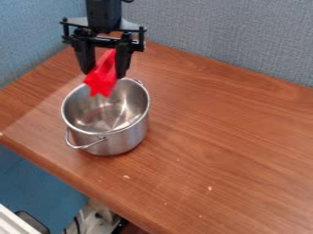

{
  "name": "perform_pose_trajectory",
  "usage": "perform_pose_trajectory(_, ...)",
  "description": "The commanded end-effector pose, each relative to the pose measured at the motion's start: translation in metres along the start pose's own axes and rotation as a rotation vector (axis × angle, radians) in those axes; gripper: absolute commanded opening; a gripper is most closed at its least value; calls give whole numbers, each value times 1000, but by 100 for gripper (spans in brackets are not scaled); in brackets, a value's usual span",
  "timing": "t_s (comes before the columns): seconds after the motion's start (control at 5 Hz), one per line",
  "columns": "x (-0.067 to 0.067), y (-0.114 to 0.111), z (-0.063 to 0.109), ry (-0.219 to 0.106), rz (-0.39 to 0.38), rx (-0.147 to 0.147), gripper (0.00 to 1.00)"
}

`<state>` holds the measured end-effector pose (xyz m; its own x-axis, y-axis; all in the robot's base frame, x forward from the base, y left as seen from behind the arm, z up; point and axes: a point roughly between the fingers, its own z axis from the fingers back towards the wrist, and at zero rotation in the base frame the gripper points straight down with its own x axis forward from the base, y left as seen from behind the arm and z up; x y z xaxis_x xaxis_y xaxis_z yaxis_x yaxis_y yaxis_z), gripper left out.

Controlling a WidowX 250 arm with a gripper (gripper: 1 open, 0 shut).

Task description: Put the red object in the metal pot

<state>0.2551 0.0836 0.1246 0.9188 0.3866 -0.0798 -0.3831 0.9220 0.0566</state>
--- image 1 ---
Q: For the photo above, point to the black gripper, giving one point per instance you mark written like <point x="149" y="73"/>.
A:
<point x="103" y="29"/>

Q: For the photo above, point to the red plastic block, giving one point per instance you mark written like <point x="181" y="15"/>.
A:
<point x="102" y="78"/>

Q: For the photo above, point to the stainless steel pot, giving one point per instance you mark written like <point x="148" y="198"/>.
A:
<point x="107" y="125"/>

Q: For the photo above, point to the white radiator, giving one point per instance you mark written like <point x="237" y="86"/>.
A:
<point x="21" y="223"/>

